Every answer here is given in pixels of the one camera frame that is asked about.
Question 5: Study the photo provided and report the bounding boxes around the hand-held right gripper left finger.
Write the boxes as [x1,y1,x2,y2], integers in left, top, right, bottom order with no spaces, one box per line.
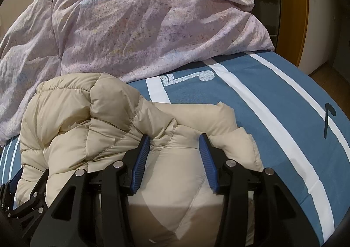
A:
[20,135,151,247]

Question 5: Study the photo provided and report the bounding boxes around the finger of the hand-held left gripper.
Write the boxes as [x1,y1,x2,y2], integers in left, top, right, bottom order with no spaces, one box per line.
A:
[0,168,23,209]
[11,169,50,219]

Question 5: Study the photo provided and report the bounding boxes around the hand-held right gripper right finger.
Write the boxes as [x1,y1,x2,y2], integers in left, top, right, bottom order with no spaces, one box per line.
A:
[198,133,304,247]

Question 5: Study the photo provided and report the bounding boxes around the beige quilted down jacket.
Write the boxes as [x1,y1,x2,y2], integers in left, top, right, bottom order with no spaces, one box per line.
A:
[16,72,264,247]

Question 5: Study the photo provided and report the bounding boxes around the blue white striped bed sheet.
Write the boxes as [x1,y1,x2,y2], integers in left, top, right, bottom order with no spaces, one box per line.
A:
[0,50,350,242]

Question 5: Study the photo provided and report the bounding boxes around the lilac floral duvet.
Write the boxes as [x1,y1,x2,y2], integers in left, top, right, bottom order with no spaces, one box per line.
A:
[0,0,275,147]

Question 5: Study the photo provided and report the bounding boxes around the white cabinet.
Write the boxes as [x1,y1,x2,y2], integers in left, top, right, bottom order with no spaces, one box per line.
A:
[297,0,345,76]

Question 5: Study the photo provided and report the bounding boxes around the wooden door frame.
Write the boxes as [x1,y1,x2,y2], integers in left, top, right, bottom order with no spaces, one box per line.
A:
[276,0,310,67]

